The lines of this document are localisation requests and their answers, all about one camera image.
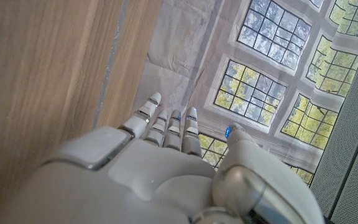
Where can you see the grey tape outline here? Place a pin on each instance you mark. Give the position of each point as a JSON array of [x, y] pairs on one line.
[[112, 59]]

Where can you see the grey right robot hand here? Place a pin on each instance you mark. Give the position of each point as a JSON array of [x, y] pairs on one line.
[[135, 180]]

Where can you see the printed window backdrop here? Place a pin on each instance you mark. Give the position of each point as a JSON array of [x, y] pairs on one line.
[[197, 46]]

